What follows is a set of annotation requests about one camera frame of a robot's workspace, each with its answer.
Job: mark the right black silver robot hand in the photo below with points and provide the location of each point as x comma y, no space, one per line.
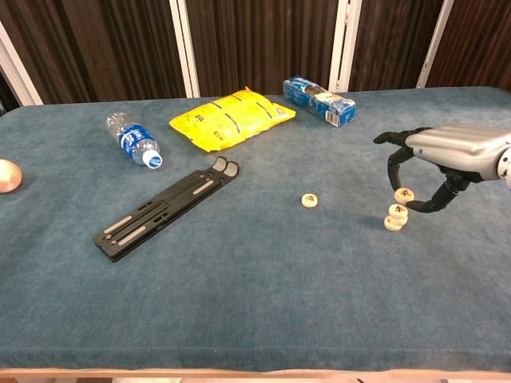
459,145

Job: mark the blue cookie box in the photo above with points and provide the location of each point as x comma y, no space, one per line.
319,101

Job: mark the pale pink ball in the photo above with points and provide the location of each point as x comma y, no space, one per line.
8,175

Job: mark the blue table cloth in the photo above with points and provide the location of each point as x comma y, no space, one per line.
199,311

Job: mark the white partition post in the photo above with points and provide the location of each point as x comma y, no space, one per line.
435,44
185,48
20,72
343,44

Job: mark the clear water bottle blue label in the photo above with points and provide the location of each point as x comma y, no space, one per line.
133,137

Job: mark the yellow snack bag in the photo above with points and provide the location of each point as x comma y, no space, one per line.
231,119

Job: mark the black folding stand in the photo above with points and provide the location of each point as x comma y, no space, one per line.
159,211

